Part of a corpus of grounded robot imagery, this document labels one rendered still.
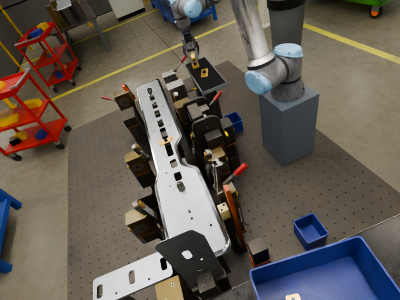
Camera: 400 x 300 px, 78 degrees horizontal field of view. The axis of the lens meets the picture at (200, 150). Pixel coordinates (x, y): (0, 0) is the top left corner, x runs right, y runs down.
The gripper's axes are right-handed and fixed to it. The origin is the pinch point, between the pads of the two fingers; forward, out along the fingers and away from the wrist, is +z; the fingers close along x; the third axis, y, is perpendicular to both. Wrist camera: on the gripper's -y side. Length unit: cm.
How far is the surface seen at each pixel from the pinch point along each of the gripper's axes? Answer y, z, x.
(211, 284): -115, 11, 17
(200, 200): -81, 19, 16
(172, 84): -3.8, 7.7, 16.4
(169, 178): -65, 19, 28
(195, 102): -38.2, 1.6, 6.1
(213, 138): -61, 7, 3
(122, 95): 14, 13, 52
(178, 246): -112, -10, 20
